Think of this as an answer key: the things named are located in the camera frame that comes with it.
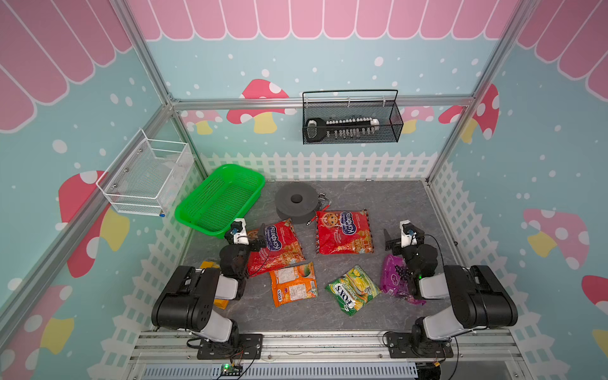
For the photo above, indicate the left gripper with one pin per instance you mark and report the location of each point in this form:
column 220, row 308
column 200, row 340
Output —
column 262, row 241

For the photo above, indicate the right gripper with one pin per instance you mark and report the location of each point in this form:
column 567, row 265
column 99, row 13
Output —
column 390, row 242

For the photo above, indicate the green plastic basket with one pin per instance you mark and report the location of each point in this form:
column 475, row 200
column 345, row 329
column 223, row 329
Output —
column 226, row 195

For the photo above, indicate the red candy bag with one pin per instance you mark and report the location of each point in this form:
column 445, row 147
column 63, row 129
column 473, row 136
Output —
column 344, row 233
column 282, row 250

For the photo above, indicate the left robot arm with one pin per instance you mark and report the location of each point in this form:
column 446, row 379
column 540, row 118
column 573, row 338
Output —
column 187, row 301

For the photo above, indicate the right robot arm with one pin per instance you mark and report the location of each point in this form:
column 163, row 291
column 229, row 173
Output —
column 477, row 298

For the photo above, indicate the purple candy bag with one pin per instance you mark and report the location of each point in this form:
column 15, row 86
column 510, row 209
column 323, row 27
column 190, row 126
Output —
column 394, row 280

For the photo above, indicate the orange candy bag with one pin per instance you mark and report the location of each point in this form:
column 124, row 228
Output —
column 293, row 284

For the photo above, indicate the green Fox's candy bag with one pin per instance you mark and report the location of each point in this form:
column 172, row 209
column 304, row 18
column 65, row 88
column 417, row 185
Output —
column 353, row 290

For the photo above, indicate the small green circuit board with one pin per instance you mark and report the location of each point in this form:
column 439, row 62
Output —
column 231, row 370

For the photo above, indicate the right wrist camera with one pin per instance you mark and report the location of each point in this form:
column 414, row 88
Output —
column 408, row 234

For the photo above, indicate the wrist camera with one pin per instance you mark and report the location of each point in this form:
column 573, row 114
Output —
column 239, row 227
column 408, row 234

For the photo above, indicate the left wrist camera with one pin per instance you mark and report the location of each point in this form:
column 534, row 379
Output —
column 239, row 227

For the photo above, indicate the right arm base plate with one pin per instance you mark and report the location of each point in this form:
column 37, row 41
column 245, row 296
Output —
column 407, row 345

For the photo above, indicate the white wire basket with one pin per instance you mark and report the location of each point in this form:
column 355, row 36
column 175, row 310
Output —
column 147, row 176

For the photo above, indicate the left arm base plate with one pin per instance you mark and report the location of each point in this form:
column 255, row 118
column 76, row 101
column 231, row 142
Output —
column 244, row 346

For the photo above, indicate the black wire mesh basket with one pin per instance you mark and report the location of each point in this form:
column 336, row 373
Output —
column 350, row 117

